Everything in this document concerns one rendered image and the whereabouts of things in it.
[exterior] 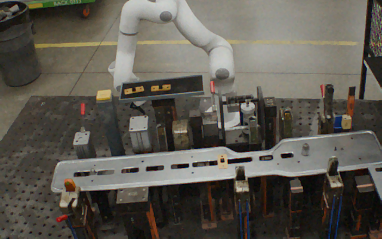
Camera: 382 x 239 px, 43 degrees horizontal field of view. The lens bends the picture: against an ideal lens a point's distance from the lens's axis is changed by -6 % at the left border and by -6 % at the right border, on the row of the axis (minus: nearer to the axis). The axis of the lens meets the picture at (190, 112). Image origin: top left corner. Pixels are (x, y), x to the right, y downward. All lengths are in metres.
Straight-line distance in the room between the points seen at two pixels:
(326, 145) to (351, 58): 2.63
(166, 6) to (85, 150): 0.70
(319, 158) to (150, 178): 0.68
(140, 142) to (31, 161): 0.83
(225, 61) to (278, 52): 2.43
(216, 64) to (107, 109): 0.53
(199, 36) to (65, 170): 0.83
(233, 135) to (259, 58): 2.47
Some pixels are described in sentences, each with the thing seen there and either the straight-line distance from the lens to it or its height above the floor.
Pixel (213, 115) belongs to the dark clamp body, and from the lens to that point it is 2.16.
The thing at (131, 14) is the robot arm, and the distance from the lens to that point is 2.24.
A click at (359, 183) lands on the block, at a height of 0.98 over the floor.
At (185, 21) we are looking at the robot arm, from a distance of 2.26.
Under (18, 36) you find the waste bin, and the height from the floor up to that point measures 0.52.
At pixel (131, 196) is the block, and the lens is 1.92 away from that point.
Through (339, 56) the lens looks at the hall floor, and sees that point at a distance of 4.70.
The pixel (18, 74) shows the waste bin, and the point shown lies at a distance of 4.82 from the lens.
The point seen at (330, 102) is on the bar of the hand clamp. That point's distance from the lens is 2.13.
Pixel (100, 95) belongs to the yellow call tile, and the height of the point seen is 1.16.
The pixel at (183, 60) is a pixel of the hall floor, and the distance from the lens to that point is 4.70.
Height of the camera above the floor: 2.37
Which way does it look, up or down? 36 degrees down
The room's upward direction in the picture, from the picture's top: 7 degrees counter-clockwise
